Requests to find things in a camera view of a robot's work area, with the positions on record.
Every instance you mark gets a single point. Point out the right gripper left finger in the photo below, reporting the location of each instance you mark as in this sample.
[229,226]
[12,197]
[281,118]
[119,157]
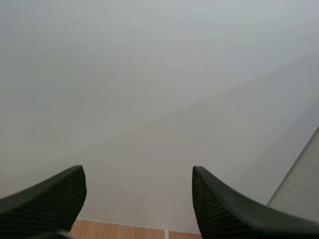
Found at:
[47,206]

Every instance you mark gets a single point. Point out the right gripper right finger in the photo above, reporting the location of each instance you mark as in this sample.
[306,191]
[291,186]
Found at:
[224,211]

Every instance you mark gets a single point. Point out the grey fabric partition panel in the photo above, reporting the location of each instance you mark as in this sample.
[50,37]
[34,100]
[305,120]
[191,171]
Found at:
[301,189]

